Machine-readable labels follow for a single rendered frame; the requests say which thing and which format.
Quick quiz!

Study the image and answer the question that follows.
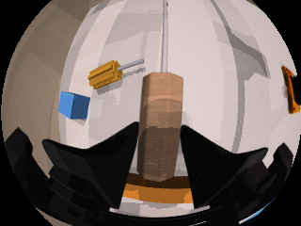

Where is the small blue block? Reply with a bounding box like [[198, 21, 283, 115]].
[[57, 91, 90, 120]]

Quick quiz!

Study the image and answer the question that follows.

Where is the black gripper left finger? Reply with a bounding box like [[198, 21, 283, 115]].
[[41, 121, 139, 210]]

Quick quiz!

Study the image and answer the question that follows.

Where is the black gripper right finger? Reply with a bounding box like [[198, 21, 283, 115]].
[[181, 124, 268, 210]]

